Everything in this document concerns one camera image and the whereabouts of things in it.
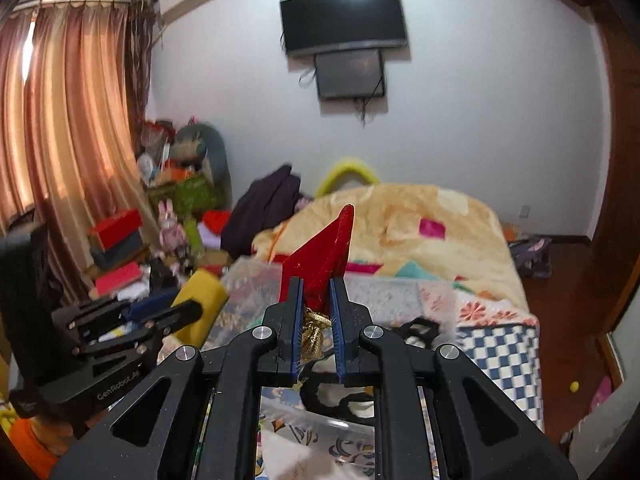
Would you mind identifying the black wall television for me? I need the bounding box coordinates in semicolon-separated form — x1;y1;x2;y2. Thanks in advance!
279;0;411;58

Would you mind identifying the blue white checkered sheet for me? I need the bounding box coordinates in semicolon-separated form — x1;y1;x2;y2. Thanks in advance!
457;322;546;433

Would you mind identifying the yellow printed blanket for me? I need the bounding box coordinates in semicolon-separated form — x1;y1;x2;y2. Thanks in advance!
250;181;526;306

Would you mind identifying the grey box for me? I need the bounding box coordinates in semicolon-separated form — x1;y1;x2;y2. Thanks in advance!
91;232;150;270

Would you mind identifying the small grey wall monitor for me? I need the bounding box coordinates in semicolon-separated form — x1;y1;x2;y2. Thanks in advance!
314;49;387;102

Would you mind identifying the pink bunny plush toy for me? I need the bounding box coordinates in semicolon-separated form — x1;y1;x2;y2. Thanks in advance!
157;199;191;263

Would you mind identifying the yellow foam hoop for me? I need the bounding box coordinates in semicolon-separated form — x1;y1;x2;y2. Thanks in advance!
314;157;383;198

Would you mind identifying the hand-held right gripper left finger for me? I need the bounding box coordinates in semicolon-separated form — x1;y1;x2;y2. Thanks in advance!
50;276;306;480

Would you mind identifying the person's left forearm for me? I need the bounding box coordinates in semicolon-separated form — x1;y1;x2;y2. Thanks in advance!
9;416;63;480

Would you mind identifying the dark purple clothing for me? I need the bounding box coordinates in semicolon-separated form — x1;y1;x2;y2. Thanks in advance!
220;163;303;261

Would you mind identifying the yellow plush pillow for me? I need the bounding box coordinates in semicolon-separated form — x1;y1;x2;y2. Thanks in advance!
171;267;230;352

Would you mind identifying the grey cushion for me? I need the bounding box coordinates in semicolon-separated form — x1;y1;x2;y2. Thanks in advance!
175;122;232;211

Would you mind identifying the pink brown curtain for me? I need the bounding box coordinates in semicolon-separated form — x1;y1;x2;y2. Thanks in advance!
0;0;161;306

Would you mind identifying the green patterned bag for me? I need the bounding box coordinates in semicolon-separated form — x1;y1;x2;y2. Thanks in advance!
172;172;226;221

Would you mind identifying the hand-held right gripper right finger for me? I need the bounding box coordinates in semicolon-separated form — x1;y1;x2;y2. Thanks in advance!
329;278;577;480

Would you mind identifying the brown wooden wardrobe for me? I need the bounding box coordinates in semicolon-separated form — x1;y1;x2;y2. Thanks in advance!
527;0;640;361

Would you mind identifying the flat pink red box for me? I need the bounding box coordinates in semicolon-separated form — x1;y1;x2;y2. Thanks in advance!
94;261;143;297

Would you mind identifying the purple backpack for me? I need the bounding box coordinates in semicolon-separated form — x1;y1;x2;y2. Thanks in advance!
509;237;553;281

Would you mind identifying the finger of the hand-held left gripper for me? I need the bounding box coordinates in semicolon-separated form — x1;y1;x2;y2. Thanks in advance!
72;299;204;363
51;296;170;333

